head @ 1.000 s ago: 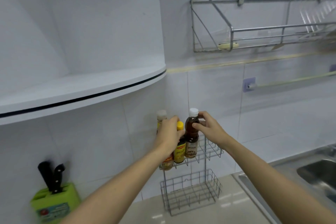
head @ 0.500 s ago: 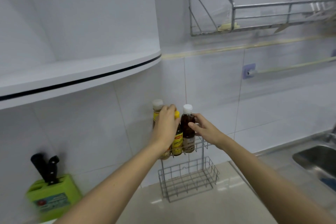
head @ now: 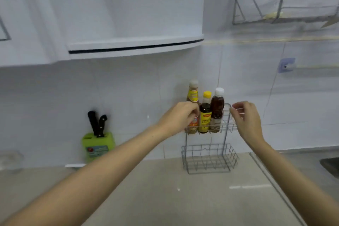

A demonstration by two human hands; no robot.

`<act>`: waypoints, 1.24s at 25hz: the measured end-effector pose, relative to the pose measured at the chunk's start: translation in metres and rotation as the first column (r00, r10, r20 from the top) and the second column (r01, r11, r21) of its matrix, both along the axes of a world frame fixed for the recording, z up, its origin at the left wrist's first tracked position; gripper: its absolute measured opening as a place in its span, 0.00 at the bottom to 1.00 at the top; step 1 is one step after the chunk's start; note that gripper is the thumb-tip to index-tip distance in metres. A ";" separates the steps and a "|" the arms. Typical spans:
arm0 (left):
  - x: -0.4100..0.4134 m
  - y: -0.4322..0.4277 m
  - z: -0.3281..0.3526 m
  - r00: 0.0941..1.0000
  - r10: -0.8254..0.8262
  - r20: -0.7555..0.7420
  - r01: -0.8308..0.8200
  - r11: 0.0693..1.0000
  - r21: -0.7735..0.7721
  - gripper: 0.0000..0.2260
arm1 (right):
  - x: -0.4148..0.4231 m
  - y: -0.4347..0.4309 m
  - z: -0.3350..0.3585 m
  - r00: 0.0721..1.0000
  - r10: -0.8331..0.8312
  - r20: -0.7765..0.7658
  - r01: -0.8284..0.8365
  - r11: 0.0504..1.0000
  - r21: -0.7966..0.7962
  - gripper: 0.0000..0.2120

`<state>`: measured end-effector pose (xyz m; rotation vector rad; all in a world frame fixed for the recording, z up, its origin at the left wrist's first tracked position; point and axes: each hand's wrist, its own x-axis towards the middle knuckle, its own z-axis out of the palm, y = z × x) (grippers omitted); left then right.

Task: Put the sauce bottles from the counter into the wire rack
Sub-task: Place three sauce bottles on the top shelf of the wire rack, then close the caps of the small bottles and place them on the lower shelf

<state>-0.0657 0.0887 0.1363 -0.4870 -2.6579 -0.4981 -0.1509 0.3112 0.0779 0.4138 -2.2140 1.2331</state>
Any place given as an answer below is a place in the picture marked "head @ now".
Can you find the person's right hand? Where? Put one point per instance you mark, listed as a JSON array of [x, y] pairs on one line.
[[250, 125]]

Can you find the person's left hand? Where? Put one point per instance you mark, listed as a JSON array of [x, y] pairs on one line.
[[176, 119]]

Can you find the person's right thumb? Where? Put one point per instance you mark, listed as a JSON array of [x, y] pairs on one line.
[[235, 118]]

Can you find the person's left fingers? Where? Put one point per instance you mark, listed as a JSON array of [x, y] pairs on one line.
[[192, 110]]

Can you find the person's right forearm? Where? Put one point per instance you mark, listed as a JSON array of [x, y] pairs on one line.
[[294, 183]]

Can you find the person's left forearm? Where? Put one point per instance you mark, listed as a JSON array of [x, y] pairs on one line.
[[87, 180]]

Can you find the yellow-capped dark sauce bottle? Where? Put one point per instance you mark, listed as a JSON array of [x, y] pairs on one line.
[[205, 117]]

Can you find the grey-capped yellow-label sauce bottle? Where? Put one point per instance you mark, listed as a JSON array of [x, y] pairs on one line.
[[193, 93]]

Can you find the white-capped brown sauce bottle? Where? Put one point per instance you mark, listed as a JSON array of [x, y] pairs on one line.
[[217, 106]]

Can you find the white range hood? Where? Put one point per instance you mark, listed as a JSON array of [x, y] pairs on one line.
[[132, 45]]

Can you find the green knife block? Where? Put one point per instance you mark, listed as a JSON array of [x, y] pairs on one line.
[[98, 146]]

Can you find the steel kitchen sink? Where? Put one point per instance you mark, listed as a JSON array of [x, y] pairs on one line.
[[331, 166]]

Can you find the pale yellow utensil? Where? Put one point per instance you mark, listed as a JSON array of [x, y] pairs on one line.
[[272, 15]]

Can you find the small white flat object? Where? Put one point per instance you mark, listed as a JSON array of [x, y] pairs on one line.
[[75, 165]]

